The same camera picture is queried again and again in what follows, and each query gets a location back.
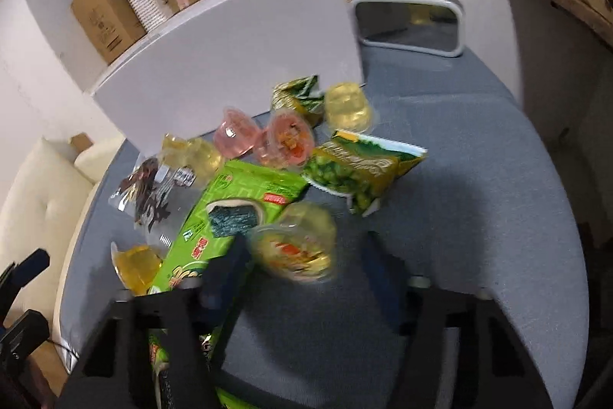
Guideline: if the yellow jelly cup printed lid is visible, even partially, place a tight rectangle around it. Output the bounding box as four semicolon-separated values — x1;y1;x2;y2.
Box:
247;201;337;283

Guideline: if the orange jelly cup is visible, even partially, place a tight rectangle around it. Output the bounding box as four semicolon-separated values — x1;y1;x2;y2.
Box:
110;242;162;296

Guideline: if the pink jelly cup printed lid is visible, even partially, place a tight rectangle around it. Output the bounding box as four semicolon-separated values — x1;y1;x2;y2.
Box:
252;108;315;169

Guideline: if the crumpled green peas bag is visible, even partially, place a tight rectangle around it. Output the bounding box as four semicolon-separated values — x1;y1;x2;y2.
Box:
270;75;324;128

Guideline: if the clear dried meat package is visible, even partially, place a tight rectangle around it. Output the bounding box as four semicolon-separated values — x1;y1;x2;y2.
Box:
108;157;203;258

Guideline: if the green seaweed snack bag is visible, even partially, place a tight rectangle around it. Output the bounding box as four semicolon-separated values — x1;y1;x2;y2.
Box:
146;159;310;409

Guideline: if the white cardboard box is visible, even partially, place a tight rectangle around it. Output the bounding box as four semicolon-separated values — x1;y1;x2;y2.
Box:
92;0;364;154

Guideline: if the white framed tray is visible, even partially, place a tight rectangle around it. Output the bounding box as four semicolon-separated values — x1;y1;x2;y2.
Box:
350;0;465;58

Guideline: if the wooden side shelf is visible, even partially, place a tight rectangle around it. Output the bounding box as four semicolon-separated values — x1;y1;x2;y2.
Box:
503;0;613;51

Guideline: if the pale yellow jelly cup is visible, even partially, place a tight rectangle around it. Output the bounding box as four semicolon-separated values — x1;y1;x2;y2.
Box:
185;138;225;188
324;82;378;133

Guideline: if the cream leather sofa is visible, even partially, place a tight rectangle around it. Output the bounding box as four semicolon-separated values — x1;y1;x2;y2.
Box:
1;136;125;342

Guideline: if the large brown cardboard box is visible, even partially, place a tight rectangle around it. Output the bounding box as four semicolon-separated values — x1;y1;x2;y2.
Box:
70;0;146;63

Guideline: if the green peas snack bag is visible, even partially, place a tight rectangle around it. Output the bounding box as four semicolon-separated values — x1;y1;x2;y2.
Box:
302;130;427;217

